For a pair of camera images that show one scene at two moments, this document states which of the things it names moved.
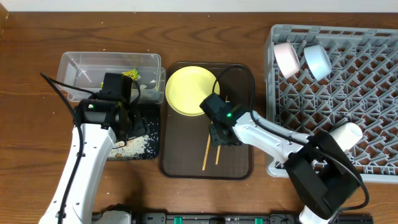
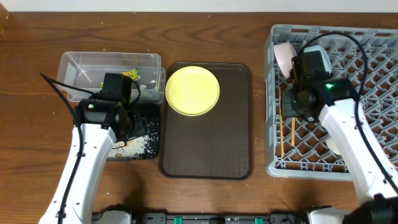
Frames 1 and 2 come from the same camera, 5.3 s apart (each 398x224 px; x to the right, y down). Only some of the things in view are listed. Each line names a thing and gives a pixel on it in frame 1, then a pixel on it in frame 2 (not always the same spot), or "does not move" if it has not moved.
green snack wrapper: [133, 74] does not move
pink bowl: [287, 58] does not move
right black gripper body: [221, 137] to [286, 104]
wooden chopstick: [219, 145] to [293, 131]
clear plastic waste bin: [87, 71] does not move
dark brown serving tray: [186, 150] does not move
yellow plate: [188, 87] does not move
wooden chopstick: [203, 166] to [281, 123]
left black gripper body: [136, 126] does not move
